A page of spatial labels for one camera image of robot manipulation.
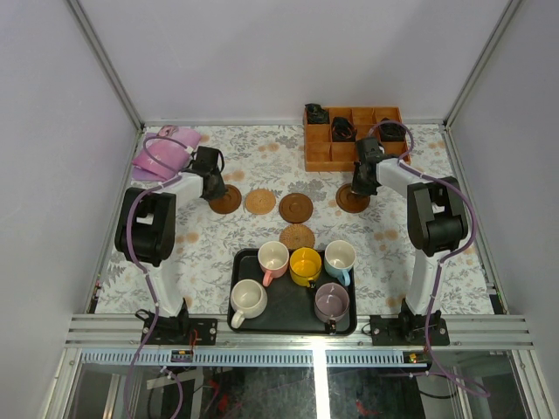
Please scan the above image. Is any rolled dark sock with orange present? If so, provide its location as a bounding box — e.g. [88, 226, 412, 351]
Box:
[331, 116, 356, 142]

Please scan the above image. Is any yellow ceramic cup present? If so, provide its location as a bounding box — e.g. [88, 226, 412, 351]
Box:
[289, 247, 322, 288]

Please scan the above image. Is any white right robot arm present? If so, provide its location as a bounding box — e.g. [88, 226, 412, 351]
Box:
[351, 137, 473, 345]

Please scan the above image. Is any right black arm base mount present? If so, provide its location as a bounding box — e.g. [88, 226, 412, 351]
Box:
[369, 310, 450, 347]

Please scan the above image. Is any woven rattan coaster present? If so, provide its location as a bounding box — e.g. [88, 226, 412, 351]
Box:
[245, 189, 276, 215]
[279, 223, 315, 250]

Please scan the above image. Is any pink folded cloth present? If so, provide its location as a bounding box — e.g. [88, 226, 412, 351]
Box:
[132, 125, 202, 182]

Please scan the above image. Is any blue slotted cable duct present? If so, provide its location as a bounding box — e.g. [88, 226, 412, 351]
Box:
[82, 349, 426, 368]

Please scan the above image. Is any pink ceramic cup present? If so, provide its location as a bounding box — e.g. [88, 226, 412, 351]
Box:
[257, 241, 290, 287]

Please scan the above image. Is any rolled dark sock right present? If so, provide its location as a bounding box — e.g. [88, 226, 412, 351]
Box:
[378, 118, 406, 142]

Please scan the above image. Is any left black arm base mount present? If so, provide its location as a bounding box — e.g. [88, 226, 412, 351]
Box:
[135, 308, 218, 347]

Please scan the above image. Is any cream white ceramic cup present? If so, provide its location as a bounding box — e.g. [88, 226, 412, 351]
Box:
[230, 279, 268, 329]

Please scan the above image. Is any purple ceramic cup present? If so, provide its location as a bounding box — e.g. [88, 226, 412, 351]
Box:
[314, 282, 350, 334]

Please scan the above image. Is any dark brown wooden coaster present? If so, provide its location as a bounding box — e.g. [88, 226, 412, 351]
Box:
[279, 193, 314, 223]

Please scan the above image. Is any orange wooden divider box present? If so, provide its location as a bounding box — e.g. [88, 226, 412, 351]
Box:
[303, 106, 408, 172]

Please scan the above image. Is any rolled dark sock top-left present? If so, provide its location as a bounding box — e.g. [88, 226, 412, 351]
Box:
[305, 103, 330, 125]

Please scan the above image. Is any black plastic tray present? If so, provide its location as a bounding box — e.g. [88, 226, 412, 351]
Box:
[227, 248, 357, 336]

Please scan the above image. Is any light blue ceramic cup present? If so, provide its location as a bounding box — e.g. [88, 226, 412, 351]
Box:
[324, 240, 356, 287]

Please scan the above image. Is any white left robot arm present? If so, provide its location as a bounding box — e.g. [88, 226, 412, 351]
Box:
[114, 147, 227, 345]

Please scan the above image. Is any aluminium front rail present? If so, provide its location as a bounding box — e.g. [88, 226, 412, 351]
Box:
[66, 313, 534, 350]

